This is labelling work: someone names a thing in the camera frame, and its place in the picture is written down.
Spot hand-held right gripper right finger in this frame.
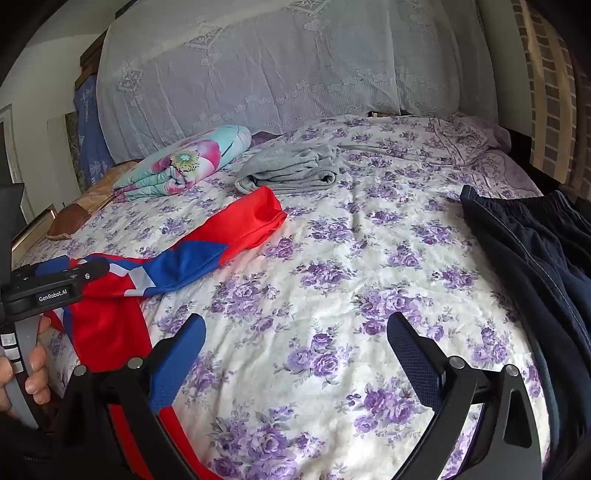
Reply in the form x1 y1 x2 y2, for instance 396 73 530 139
387 312 543 480

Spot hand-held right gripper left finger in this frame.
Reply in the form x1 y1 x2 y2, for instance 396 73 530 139
62 313 207 480

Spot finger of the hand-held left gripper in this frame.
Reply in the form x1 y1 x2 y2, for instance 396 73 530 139
69 257 112 283

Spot red blue white sweater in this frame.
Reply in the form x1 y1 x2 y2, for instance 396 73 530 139
34 186 288 480

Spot dark navy pants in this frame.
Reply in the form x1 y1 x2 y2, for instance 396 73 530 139
459 185 591 370

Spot person's left hand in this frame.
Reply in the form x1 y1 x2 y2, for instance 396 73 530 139
0 315 52 418

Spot brown cushion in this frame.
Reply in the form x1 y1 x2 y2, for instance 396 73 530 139
46 161 141 241

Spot bed with purple floral sheet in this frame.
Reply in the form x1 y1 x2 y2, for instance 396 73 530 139
18 114 552 480

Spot blue patterned cloth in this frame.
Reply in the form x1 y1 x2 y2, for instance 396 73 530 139
74 75 116 195

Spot folded floral turquoise blanket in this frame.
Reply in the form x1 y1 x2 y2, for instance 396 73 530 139
113 124 253 201

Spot folded grey towel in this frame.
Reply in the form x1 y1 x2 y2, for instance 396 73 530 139
234 143 341 195

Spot purple floral pillow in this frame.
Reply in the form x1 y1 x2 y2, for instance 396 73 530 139
427 111 543 199

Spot beige checked curtain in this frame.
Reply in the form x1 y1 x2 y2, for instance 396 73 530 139
517 0 591 201

